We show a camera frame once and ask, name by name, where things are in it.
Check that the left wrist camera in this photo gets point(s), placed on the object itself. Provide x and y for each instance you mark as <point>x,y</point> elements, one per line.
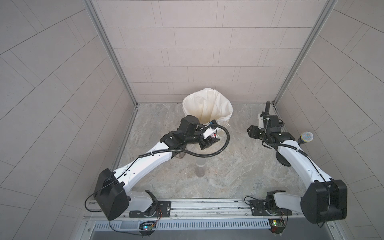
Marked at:
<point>210,132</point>

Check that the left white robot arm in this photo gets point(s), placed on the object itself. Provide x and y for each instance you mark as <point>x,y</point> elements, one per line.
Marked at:
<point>114,189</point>

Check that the round knob on stalk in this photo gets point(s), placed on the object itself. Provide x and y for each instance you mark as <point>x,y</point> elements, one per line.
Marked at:
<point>305,137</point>

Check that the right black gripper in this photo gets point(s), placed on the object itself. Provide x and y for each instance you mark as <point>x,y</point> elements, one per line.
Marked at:
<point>252,131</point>

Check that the black lid glass jar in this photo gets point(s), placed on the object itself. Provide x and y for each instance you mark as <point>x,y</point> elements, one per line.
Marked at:
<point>179,155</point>

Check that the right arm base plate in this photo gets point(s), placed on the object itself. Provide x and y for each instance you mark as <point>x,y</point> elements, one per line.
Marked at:
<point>260,208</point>

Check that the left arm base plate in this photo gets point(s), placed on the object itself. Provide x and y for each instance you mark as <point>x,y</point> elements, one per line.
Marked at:
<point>156,210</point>

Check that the white trash bag liner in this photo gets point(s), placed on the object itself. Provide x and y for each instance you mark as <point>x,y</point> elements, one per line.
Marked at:
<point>208,105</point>

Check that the left circuit board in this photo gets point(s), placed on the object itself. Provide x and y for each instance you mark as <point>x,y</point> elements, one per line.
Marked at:
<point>147,226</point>

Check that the aluminium mounting rail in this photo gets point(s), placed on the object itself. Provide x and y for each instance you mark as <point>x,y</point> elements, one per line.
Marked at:
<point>195,208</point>

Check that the circuit board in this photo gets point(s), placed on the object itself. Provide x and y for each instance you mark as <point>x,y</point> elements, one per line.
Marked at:
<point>147,226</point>
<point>277,226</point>

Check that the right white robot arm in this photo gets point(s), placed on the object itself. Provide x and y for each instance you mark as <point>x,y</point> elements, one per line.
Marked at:
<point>325,199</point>

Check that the right circuit board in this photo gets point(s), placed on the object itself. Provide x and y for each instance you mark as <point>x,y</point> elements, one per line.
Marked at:
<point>277,226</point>

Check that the small frosted lid jar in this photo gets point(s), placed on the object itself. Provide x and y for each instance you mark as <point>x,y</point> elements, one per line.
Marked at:
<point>201,165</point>

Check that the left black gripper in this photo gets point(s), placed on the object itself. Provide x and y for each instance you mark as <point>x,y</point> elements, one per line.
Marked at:
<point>204,143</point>

